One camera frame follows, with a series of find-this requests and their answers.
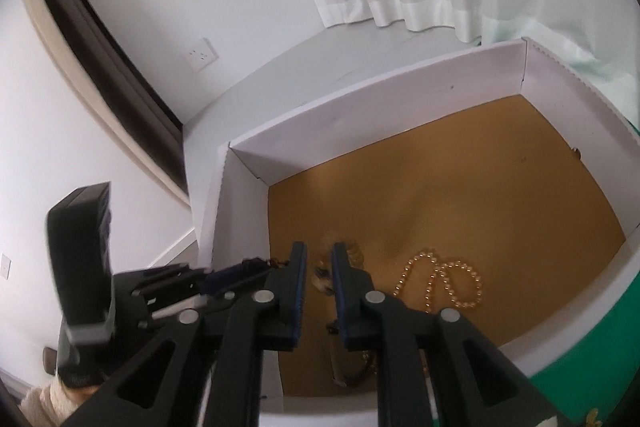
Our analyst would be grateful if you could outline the gold chain earrings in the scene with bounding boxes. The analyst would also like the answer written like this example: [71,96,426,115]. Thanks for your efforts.
[311,232,364,296]

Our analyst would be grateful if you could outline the person's left hand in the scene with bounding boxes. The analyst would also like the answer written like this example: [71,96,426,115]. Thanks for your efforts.
[50,376,100,411]

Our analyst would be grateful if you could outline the dark grey bangle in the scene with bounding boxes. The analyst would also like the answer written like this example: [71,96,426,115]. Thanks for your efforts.
[326,321,376,389]

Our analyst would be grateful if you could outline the green cloth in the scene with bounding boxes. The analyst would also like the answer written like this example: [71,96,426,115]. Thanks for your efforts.
[532,332,639,425]

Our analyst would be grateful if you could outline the white cardboard box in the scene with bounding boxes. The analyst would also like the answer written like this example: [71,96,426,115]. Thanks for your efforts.
[193,36,640,417]

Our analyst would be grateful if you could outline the pearl necklace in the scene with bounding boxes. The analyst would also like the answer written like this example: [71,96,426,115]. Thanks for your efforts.
[391,247,484,315]

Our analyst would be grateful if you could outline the dark door frame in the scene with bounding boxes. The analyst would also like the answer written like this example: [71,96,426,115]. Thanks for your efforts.
[27,0,189,206]

